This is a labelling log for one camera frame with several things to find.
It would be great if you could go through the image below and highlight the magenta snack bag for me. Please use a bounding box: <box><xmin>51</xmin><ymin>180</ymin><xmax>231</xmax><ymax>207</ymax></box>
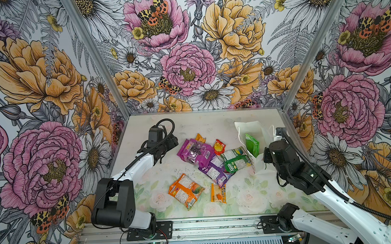
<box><xmin>177</xmin><ymin>139</ymin><xmax>216</xmax><ymax>169</ymax></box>

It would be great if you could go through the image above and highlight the green chips bag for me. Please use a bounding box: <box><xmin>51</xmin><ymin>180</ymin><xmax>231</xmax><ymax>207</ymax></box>
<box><xmin>245</xmin><ymin>133</ymin><xmax>260</xmax><ymax>158</ymax></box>

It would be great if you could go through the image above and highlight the large orange snack bag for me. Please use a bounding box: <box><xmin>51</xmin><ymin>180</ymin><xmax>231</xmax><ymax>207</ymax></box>
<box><xmin>168</xmin><ymin>173</ymin><xmax>205</xmax><ymax>210</ymax></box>

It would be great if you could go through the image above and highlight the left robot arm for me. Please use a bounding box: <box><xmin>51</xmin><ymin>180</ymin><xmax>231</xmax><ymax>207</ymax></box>
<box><xmin>91</xmin><ymin>119</ymin><xmax>179</xmax><ymax>234</ymax></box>

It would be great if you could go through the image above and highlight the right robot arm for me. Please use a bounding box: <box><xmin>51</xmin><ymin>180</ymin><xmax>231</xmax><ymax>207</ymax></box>
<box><xmin>261</xmin><ymin>136</ymin><xmax>391</xmax><ymax>244</ymax></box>

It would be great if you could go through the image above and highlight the small orange snack packet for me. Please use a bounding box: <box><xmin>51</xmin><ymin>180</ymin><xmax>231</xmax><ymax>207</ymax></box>
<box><xmin>195</xmin><ymin>133</ymin><xmax>206</xmax><ymax>143</ymax></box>

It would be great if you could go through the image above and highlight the green white snack packet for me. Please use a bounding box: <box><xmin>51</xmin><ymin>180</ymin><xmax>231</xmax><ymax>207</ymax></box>
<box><xmin>221</xmin><ymin>147</ymin><xmax>251</xmax><ymax>174</ymax></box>

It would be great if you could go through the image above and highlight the small red snack packet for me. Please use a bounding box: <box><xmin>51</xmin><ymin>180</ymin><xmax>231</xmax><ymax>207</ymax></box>
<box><xmin>213</xmin><ymin>139</ymin><xmax>226</xmax><ymax>156</ymax></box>

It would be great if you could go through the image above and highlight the purple snack packet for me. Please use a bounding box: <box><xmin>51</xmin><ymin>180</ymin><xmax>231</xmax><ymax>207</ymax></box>
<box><xmin>199</xmin><ymin>155</ymin><xmax>233</xmax><ymax>188</ymax></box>

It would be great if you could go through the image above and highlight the narrow orange snack packet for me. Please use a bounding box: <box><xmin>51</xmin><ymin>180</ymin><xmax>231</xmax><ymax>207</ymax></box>
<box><xmin>211</xmin><ymin>183</ymin><xmax>226</xmax><ymax>204</ymax></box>

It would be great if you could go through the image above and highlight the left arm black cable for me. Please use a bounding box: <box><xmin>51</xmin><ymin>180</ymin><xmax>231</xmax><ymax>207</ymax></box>
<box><xmin>87</xmin><ymin>117</ymin><xmax>180</xmax><ymax>212</ymax></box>

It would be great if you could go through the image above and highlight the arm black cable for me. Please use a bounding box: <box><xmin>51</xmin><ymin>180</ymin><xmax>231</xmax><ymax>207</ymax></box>
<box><xmin>275</xmin><ymin>122</ymin><xmax>391</xmax><ymax>232</ymax></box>
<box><xmin>87</xmin><ymin>117</ymin><xmax>180</xmax><ymax>212</ymax></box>

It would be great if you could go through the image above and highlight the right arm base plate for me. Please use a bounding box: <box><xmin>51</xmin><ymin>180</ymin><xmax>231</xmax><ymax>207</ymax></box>
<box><xmin>260</xmin><ymin>215</ymin><xmax>284</xmax><ymax>234</ymax></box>

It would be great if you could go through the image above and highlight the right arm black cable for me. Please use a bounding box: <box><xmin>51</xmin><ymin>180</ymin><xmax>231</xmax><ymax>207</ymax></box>
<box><xmin>275</xmin><ymin>122</ymin><xmax>391</xmax><ymax>232</ymax></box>

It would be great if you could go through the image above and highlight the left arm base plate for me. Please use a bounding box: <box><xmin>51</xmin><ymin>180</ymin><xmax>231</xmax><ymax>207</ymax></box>
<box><xmin>126</xmin><ymin>221</ymin><xmax>174</xmax><ymax>242</ymax></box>

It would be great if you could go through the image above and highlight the aluminium front rail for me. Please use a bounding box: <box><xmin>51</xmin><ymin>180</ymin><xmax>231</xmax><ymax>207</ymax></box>
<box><xmin>72</xmin><ymin>209</ymin><xmax>362</xmax><ymax>244</ymax></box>

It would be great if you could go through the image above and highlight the left aluminium frame post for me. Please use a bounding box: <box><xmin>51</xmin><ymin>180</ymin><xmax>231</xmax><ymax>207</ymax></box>
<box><xmin>57</xmin><ymin>0</ymin><xmax>132</xmax><ymax>122</ymax></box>

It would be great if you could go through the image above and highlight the aluminium frame post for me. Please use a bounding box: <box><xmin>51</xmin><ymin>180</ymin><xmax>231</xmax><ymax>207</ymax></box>
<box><xmin>57</xmin><ymin>0</ymin><xmax>132</xmax><ymax>122</ymax></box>
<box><xmin>282</xmin><ymin>0</ymin><xmax>345</xmax><ymax>112</ymax></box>

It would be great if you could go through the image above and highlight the right aluminium frame post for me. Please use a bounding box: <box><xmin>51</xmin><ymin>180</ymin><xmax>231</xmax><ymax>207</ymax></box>
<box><xmin>282</xmin><ymin>0</ymin><xmax>345</xmax><ymax>112</ymax></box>

